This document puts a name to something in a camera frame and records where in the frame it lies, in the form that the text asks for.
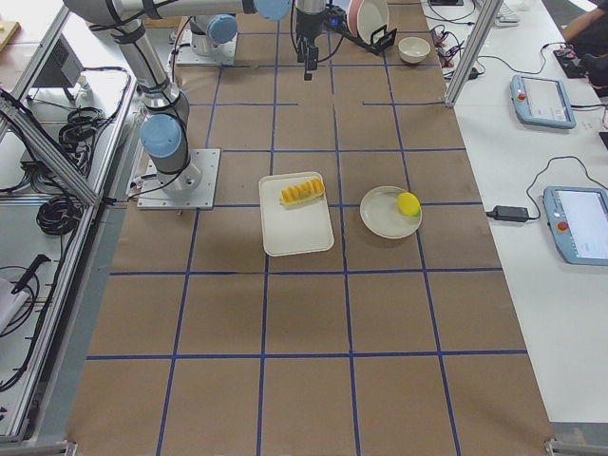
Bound cream plate in rack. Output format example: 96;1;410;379
356;0;390;44

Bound person in black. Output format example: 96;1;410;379
561;1;607;56

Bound spiral bread roll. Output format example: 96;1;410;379
279;178;325;207

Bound pink plate in rack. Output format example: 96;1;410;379
347;0;363;37

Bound grey control box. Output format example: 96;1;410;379
32;35;84;88

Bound aluminium frame post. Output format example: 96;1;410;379
445;0;502;108

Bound far teach pendant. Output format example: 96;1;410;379
509;74;577;129

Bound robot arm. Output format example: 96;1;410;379
65;1;330;206
189;14;238;56

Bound black power adapter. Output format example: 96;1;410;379
485;205;530;222

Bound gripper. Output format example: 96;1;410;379
292;0;326;80

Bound teach pendant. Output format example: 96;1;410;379
542;186;607;266
509;74;577;129

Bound cream round plate with lemon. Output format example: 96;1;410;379
360;186;422;239

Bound near teach pendant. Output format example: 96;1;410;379
542;186;607;266

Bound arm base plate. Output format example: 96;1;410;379
176;29;237;67
137;148;220;210

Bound black dish rack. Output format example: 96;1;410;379
339;25;397;55

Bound cream bowl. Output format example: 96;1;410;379
398;37;430;65

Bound yellow lemon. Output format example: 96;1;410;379
396;192;421;218

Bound coiled black cables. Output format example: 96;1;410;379
57;106;106;154

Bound cream rectangular tray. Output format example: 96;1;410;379
258;171;334;257

